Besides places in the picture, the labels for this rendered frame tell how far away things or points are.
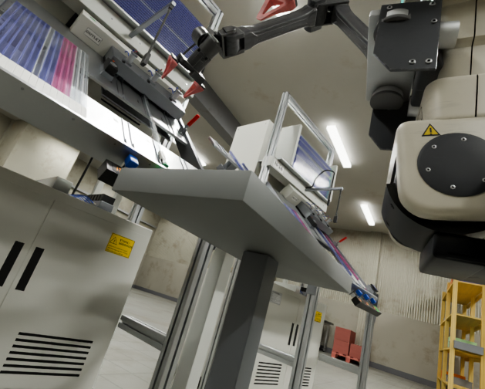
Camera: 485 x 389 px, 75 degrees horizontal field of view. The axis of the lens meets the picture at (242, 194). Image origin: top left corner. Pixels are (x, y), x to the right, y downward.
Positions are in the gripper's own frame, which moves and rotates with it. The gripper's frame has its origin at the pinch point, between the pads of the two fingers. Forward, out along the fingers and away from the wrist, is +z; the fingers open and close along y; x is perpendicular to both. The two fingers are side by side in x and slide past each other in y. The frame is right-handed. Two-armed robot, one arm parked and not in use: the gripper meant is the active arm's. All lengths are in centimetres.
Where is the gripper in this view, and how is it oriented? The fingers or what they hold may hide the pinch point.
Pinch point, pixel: (174, 86)
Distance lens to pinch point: 114.4
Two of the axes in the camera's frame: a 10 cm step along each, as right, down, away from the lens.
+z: -7.3, 6.4, 2.5
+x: 3.0, 6.2, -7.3
